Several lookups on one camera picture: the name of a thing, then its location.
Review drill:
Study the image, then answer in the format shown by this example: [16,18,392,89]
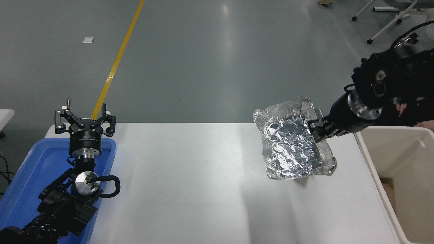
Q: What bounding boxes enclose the white side table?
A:
[0,109,15,133]

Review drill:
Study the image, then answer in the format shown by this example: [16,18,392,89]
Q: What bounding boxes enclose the black floor cables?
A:
[0,152,16,195]

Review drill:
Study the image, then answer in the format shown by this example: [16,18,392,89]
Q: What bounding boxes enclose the silver foil tray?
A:
[253,96,337,180]

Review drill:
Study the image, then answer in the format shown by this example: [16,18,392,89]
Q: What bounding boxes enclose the blue plastic tray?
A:
[0,137,117,244]

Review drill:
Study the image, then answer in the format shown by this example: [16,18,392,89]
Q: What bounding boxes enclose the large pale bin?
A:
[354,126,434,244]

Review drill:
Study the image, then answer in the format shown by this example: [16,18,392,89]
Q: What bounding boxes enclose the white wheeled chair frame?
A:
[352,0,434,44]

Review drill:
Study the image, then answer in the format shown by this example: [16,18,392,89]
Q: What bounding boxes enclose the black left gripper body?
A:
[70,125,103,157]

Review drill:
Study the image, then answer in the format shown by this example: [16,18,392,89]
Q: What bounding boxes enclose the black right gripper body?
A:
[330,94,375,133]

